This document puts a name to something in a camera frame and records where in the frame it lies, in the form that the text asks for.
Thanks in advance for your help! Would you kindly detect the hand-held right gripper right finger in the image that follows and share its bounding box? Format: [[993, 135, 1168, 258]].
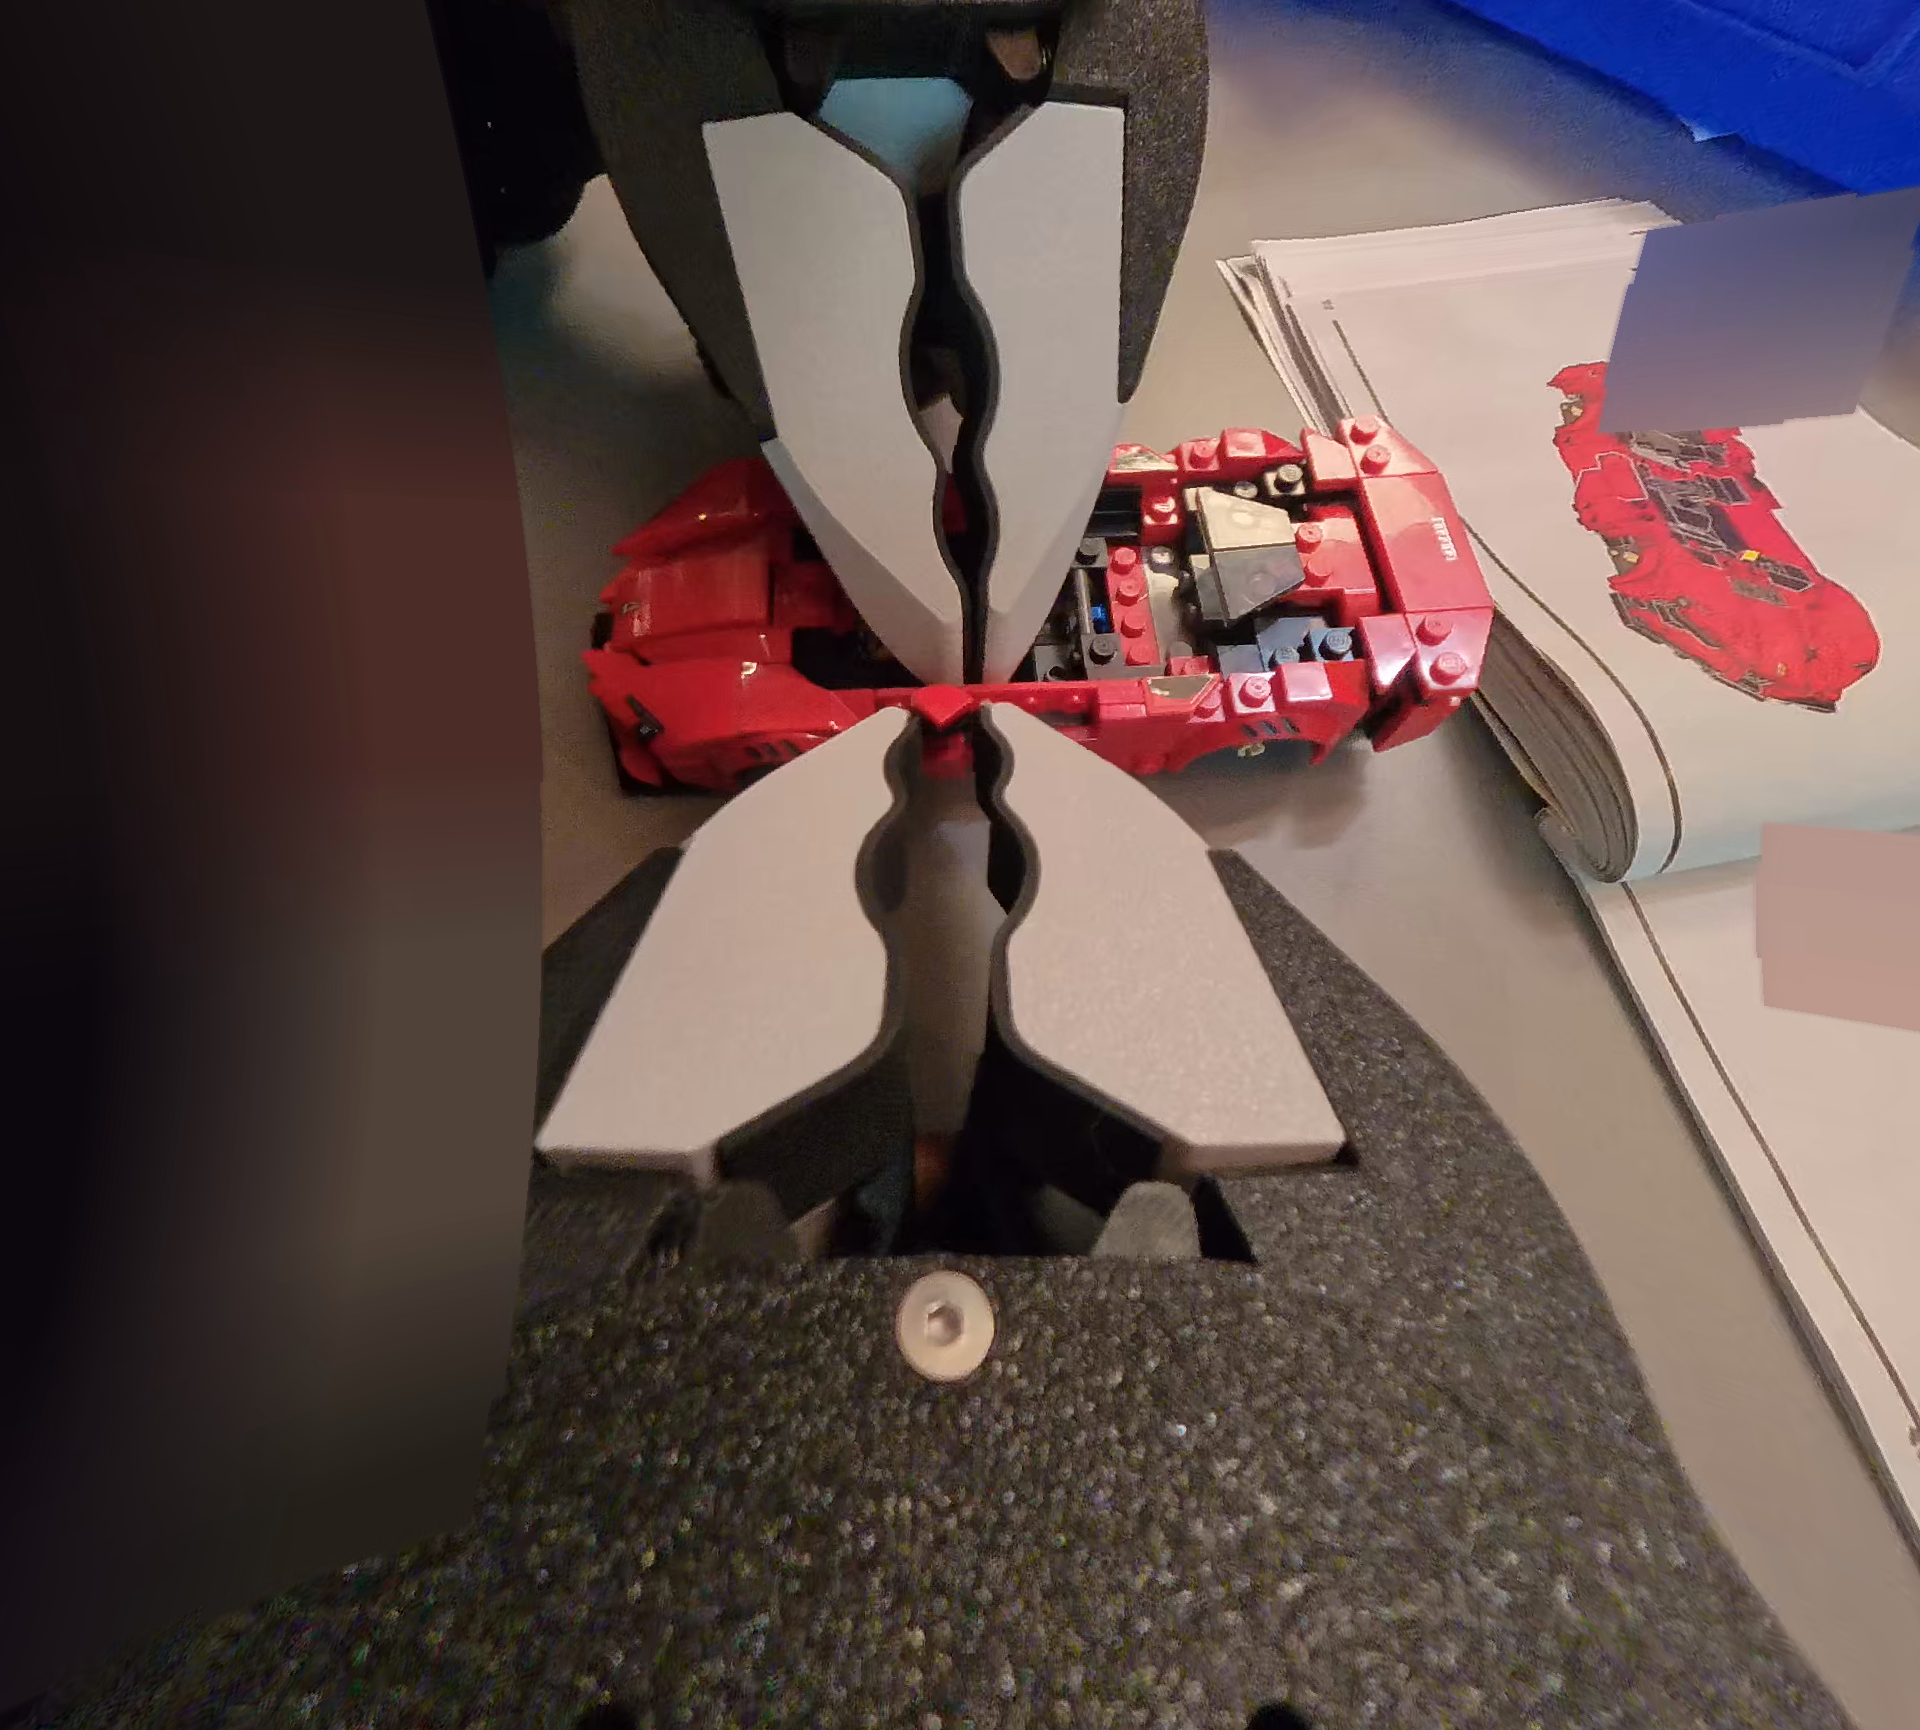
[[975, 700, 1350, 1185]]

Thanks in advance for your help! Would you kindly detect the red lego car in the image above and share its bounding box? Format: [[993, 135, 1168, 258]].
[[582, 412, 1499, 796]]

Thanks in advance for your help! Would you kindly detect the lego instruction booklet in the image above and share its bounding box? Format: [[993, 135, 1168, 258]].
[[1218, 191, 1920, 1514]]

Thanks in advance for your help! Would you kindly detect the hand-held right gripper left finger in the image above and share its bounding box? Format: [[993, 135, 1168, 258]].
[[531, 704, 919, 1186]]

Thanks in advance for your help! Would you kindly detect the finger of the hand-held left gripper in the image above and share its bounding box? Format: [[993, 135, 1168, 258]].
[[949, 95, 1127, 689], [700, 106, 977, 689]]

